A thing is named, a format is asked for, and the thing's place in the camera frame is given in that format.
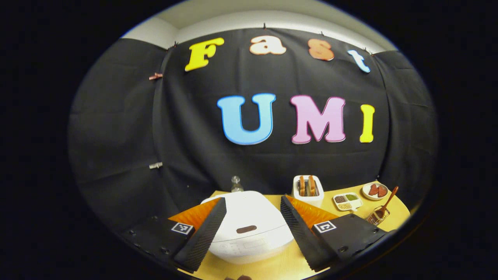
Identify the black backdrop cloth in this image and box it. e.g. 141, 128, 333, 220
68, 27, 439, 234

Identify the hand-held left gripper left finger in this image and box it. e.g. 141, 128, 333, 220
123, 197, 227, 273

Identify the white round plate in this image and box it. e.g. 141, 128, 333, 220
361, 182, 389, 201

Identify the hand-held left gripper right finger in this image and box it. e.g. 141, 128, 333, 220
280, 195, 389, 273

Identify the white divided dish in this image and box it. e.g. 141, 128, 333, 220
333, 192, 363, 212

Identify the white toaster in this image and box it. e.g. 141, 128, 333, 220
292, 175, 324, 208

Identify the white rice cooker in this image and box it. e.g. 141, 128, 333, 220
200, 190, 295, 265

